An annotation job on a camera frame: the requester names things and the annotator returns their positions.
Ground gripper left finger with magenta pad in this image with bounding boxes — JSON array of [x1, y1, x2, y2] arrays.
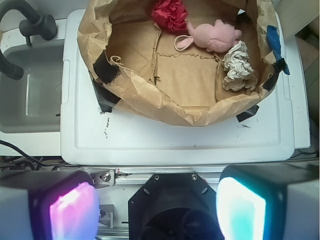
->
[[0, 170, 100, 240]]

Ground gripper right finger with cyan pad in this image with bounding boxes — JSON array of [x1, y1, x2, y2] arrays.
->
[[216, 164, 320, 240]]

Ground white plastic bin lid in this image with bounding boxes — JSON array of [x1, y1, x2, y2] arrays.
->
[[60, 9, 295, 166]]

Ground black tape piece lower right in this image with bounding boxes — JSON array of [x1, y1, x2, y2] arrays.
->
[[236, 105, 260, 123]]

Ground black tape piece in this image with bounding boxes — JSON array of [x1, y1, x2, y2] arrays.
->
[[236, 105, 260, 123], [92, 50, 121, 113]]

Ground grey sink basin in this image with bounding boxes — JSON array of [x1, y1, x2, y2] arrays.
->
[[0, 39, 64, 134]]

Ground crumpled white paper ball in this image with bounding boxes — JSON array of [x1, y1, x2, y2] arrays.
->
[[222, 40, 258, 92]]

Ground black tape piece left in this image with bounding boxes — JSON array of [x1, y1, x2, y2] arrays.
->
[[92, 50, 121, 113]]

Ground brown paper bag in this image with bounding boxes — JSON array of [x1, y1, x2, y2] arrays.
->
[[77, 0, 280, 127]]

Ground blue tape strip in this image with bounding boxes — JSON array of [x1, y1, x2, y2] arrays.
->
[[266, 25, 290, 76]]

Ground pink plush bunny toy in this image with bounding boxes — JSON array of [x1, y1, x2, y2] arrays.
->
[[174, 19, 242, 53]]

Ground crumpled red paper ball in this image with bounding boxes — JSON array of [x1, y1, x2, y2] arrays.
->
[[151, 0, 189, 32]]

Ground black cable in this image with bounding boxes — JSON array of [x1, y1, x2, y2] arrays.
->
[[0, 139, 83, 173]]

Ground aluminium frame rail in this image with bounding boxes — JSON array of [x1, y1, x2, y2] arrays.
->
[[59, 164, 226, 189]]

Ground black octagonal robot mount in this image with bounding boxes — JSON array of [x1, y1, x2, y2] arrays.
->
[[128, 172, 225, 240]]

